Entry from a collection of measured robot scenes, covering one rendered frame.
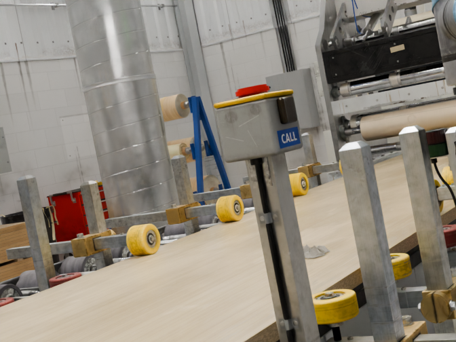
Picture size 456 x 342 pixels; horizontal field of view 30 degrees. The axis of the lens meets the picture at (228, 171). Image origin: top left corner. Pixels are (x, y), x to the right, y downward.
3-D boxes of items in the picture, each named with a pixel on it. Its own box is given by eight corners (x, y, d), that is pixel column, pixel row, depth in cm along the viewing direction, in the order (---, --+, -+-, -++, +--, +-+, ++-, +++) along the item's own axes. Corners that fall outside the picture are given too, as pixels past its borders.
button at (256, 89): (277, 96, 99) (274, 82, 99) (260, 99, 96) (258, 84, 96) (248, 102, 101) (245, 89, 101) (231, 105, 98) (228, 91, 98)
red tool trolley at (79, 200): (129, 247, 1009) (116, 180, 1005) (90, 262, 943) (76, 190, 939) (98, 250, 1032) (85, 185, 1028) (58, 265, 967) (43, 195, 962)
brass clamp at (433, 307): (477, 300, 150) (471, 272, 150) (455, 323, 138) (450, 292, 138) (443, 302, 153) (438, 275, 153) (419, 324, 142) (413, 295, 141)
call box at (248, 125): (305, 153, 100) (293, 87, 99) (278, 161, 94) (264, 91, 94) (254, 161, 104) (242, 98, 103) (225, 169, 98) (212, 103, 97)
